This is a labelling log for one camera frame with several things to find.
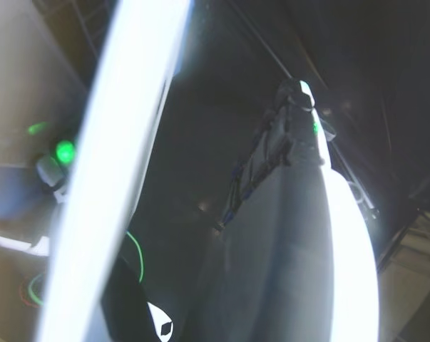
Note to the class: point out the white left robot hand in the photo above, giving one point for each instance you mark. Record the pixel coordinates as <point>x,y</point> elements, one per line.
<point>307,249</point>

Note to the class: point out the silver laptop with apple logo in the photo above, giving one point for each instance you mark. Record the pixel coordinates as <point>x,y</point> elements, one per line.
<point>104,142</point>

